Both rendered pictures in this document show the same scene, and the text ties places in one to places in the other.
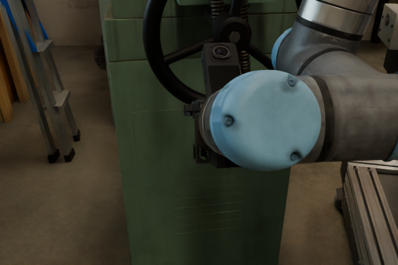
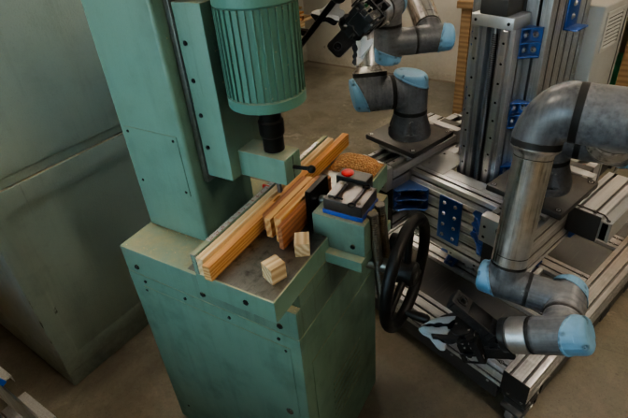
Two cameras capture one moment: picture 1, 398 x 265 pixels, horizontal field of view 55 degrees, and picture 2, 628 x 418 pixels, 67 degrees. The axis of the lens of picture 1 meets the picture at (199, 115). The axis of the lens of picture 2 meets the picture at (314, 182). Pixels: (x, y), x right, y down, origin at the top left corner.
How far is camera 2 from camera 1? 0.97 m
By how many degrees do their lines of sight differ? 43
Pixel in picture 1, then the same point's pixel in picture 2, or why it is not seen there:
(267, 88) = (586, 327)
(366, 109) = (583, 306)
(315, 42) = (520, 277)
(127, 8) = (306, 294)
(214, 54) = (463, 305)
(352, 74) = (563, 292)
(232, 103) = (584, 340)
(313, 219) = not seen: hidden behind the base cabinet
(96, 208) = not seen: outside the picture
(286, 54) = (502, 286)
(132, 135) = (313, 378)
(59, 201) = not seen: outside the picture
